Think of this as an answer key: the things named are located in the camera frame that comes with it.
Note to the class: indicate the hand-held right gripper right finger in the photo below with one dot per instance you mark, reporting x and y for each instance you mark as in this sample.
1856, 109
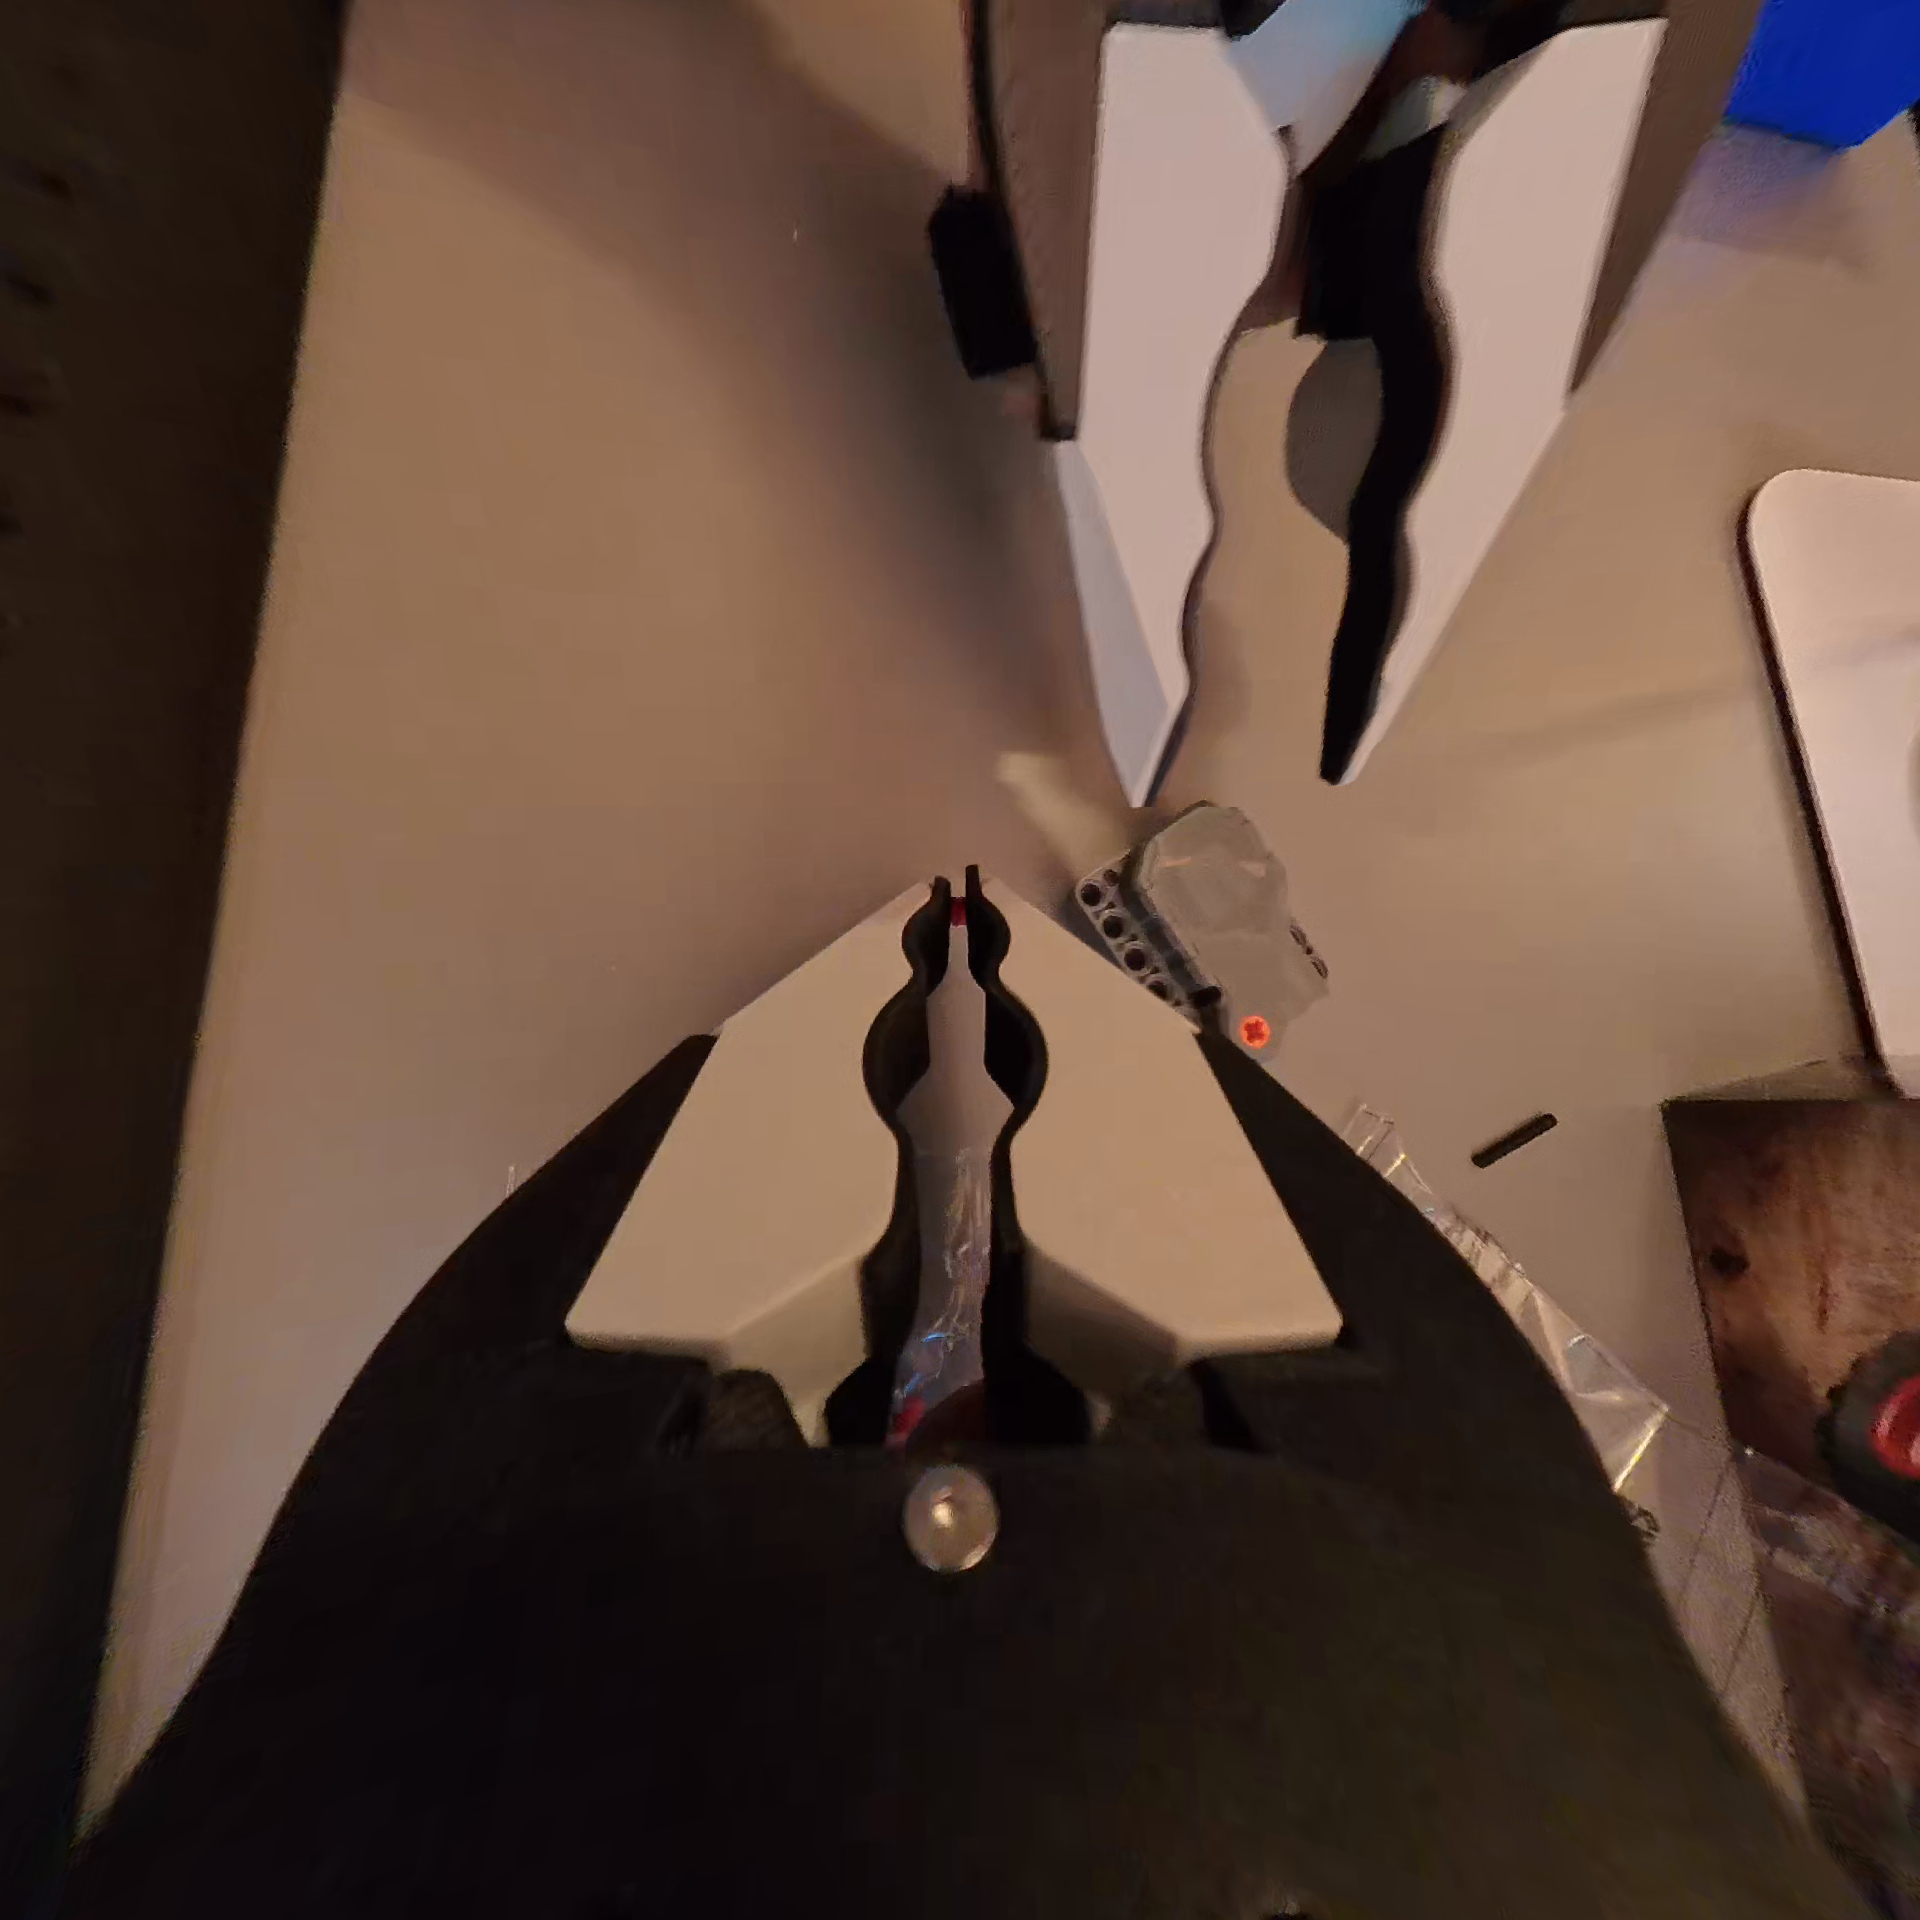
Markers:
1171, 1201

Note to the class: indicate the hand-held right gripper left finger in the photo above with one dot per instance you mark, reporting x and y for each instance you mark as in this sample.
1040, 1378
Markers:
720, 1201

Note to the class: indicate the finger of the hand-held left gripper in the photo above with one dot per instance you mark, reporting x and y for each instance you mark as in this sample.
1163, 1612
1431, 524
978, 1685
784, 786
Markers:
1531, 300
1154, 300

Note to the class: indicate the grey toy motor block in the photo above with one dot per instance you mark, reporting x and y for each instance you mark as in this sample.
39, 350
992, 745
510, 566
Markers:
1200, 901

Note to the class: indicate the grey desk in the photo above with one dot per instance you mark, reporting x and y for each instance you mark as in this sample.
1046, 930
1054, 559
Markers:
600, 600

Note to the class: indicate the short black axle rod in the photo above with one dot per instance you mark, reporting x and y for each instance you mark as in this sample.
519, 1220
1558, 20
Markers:
1513, 1141

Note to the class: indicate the blue plastic bin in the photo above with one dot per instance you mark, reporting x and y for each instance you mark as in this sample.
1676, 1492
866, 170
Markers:
1830, 60

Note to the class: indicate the clear bag of mixed parts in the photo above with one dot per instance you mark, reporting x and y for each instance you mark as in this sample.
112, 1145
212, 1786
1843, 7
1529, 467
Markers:
1545, 1350

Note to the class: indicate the white monitor stand base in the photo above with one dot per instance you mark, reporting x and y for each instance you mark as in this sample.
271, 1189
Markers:
1860, 750

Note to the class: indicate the toy truck set box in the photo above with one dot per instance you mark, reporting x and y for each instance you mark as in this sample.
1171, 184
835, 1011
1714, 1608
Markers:
1800, 1244

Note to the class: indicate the dark perforated mat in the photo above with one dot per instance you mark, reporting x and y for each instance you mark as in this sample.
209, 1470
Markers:
150, 750

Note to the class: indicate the crumpled clear plastic bag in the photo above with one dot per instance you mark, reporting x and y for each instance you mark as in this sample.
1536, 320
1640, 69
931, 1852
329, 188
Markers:
1800, 1650

